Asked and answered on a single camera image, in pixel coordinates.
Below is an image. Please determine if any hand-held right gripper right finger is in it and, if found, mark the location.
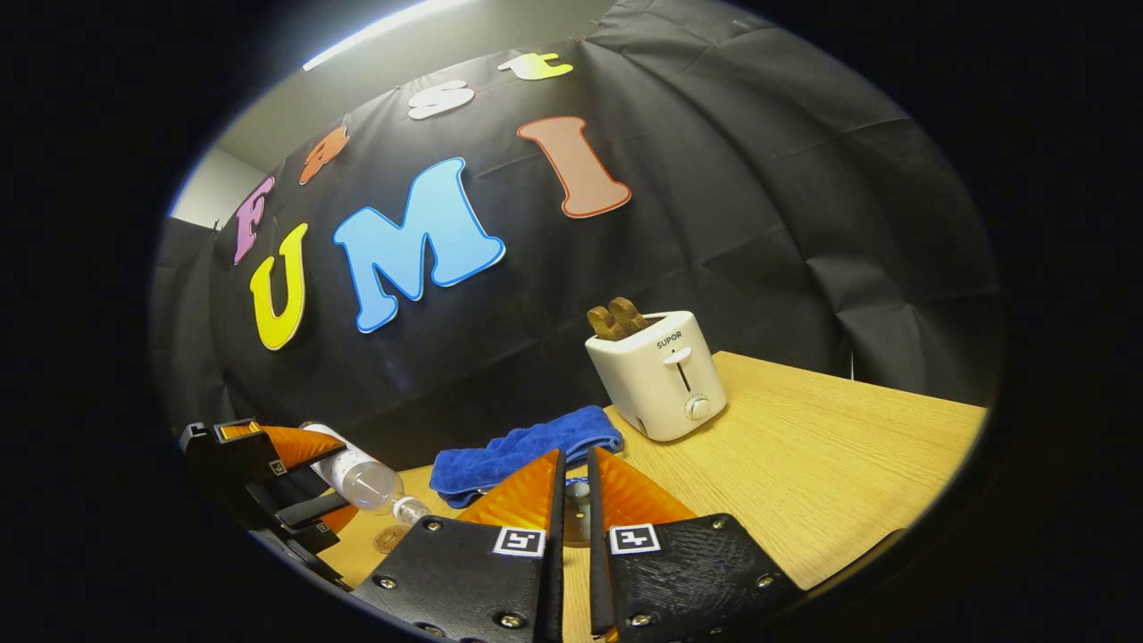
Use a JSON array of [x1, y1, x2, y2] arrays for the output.
[[587, 445, 805, 643]]

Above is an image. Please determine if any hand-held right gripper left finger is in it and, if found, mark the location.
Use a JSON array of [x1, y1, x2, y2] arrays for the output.
[[350, 448, 566, 643]]

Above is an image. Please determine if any clear plastic water bottle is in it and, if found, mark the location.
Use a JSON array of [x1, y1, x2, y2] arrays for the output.
[[302, 422, 432, 526]]

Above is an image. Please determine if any blue folded towel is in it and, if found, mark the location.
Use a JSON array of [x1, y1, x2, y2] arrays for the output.
[[429, 405, 624, 510]]

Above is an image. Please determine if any white toaster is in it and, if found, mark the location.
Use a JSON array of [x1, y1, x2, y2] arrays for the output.
[[585, 310, 729, 443]]

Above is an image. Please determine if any brown bread slice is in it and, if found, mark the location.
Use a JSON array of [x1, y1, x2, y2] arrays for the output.
[[609, 296, 651, 333], [587, 304, 626, 342]]

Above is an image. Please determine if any black backdrop cloth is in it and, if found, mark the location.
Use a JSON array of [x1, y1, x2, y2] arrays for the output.
[[152, 0, 1006, 447]]

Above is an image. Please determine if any ceiling light strip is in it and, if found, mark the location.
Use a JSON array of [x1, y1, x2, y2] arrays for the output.
[[302, 0, 474, 72]]

